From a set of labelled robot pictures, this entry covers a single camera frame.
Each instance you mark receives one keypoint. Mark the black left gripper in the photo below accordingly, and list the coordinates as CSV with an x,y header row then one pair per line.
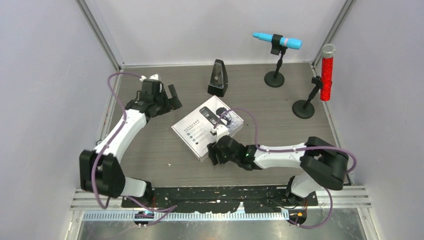
x,y
172,104

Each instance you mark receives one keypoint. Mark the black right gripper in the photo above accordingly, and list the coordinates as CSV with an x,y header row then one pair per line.
x,y
213,147

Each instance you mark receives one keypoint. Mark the white box with black tray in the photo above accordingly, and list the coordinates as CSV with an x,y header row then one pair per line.
x,y
195,129

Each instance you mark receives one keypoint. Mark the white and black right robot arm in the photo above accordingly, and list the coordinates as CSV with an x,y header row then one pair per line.
x,y
323,165

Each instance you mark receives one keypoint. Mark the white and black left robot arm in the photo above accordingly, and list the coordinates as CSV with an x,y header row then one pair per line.
x,y
100,169

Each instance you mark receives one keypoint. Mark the black metronome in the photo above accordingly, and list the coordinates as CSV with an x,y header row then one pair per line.
x,y
218,83

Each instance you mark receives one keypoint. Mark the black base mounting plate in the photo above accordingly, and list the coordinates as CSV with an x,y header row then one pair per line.
x,y
219,199

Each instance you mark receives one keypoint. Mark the black stand of red microphone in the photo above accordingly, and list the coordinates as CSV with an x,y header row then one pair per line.
x,y
304,109

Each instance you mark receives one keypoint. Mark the blue microphone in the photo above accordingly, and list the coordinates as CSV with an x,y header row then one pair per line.
x,y
291,43

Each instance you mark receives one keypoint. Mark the red glitter microphone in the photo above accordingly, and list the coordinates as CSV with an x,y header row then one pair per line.
x,y
327,52

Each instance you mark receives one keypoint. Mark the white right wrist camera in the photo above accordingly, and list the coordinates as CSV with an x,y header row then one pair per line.
x,y
219,131

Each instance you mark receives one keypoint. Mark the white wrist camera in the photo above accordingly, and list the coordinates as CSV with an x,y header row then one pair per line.
x,y
219,131
150,77

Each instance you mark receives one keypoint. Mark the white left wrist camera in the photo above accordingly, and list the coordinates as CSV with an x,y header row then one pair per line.
x,y
150,77

